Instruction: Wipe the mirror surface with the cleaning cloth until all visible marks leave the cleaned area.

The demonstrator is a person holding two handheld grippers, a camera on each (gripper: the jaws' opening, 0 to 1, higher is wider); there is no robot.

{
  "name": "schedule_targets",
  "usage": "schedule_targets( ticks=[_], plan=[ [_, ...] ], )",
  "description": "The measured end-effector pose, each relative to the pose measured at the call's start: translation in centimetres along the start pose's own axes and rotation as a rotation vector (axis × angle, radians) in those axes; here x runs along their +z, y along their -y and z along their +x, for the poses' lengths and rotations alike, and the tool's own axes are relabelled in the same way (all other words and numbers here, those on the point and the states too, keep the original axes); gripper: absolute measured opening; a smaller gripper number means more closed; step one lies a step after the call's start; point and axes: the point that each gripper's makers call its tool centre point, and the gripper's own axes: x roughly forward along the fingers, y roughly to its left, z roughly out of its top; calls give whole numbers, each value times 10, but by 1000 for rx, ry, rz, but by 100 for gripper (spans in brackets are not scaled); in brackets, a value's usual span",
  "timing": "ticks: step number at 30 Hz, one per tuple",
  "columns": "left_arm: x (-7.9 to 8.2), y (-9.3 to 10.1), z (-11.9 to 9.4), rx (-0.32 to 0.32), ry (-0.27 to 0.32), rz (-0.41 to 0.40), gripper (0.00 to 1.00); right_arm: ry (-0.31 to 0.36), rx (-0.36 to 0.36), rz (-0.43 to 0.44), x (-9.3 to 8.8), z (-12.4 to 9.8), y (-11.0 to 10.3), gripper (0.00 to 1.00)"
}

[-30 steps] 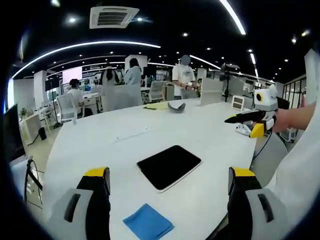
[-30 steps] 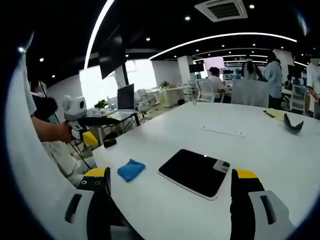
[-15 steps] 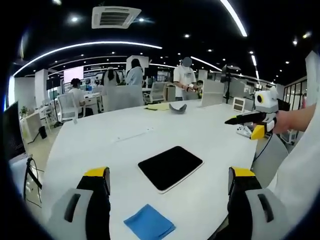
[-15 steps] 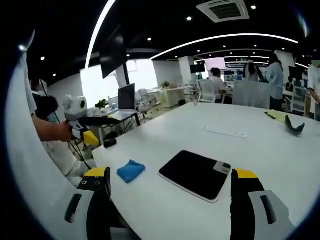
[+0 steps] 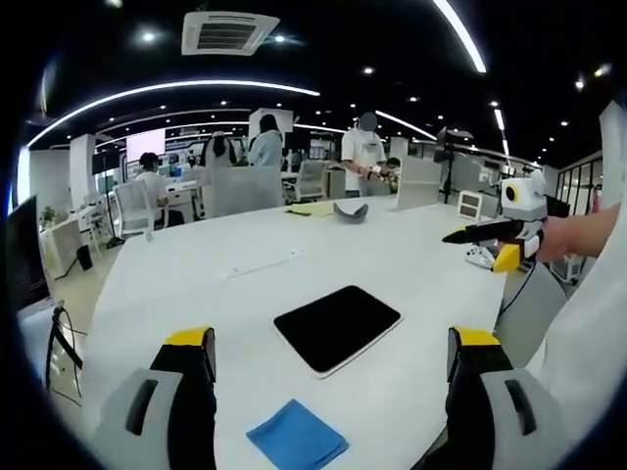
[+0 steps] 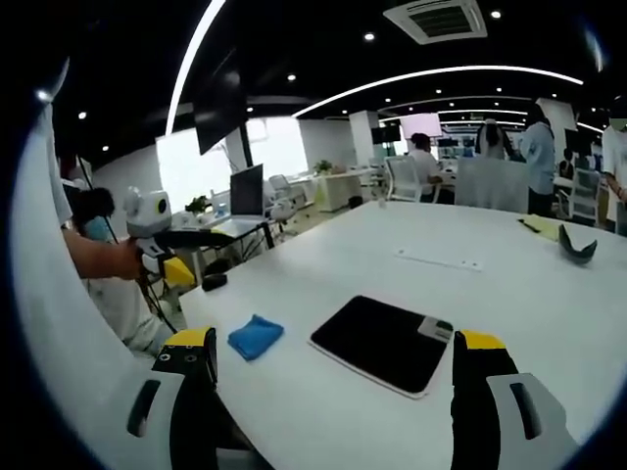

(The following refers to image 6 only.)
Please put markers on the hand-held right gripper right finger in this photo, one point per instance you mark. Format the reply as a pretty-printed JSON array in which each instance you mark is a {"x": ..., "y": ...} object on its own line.
[{"x": 495, "y": 416}]

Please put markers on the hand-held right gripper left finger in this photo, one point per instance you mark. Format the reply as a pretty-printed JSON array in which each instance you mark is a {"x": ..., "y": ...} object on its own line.
[{"x": 161, "y": 421}]

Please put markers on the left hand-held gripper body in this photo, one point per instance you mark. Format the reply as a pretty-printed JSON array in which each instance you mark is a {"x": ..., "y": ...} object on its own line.
[{"x": 147, "y": 215}]

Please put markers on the blue cleaning cloth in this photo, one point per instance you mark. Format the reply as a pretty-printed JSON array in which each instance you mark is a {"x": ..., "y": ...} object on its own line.
[{"x": 255, "y": 337}]

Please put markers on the person's left hand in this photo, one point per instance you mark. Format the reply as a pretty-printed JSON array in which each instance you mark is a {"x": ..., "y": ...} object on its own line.
[{"x": 130, "y": 259}]

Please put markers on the green potted plant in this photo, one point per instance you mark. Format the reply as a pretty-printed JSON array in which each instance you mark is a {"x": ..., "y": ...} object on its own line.
[
  {"x": 323, "y": 166},
  {"x": 198, "y": 204}
]

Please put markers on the small black case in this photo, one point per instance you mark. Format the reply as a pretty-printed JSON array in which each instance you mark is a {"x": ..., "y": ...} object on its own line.
[{"x": 215, "y": 282}]

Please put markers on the open silver laptop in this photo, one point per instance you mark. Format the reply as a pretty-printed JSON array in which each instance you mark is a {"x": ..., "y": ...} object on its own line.
[{"x": 245, "y": 201}]

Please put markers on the white office chair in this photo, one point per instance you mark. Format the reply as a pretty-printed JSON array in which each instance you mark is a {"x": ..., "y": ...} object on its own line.
[
  {"x": 585, "y": 196},
  {"x": 404, "y": 178},
  {"x": 286, "y": 196}
]

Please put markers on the black hanging monitor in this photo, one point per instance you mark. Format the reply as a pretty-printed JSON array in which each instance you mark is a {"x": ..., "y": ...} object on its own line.
[{"x": 218, "y": 115}]

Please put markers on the person's white shirt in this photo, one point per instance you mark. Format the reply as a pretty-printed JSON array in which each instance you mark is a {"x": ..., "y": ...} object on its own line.
[{"x": 59, "y": 318}]

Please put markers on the ceiling light strip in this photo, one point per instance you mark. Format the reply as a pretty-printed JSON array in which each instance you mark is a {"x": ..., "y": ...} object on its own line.
[
  {"x": 441, "y": 73},
  {"x": 188, "y": 63}
]

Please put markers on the dark grey curved object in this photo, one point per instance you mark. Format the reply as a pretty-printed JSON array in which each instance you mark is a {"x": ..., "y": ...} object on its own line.
[{"x": 575, "y": 247}]

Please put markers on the yellow notepad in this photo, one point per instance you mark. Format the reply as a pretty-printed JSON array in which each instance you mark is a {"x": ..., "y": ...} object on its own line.
[{"x": 544, "y": 226}]

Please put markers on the grey desk partition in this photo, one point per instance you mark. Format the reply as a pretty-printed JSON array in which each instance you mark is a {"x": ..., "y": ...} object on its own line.
[{"x": 490, "y": 186}]

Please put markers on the bright projection screen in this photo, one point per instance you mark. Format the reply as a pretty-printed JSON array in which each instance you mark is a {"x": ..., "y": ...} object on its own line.
[{"x": 420, "y": 126}]

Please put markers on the ceiling air conditioner vent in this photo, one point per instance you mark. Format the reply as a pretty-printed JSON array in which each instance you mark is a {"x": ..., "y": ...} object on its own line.
[{"x": 436, "y": 20}]

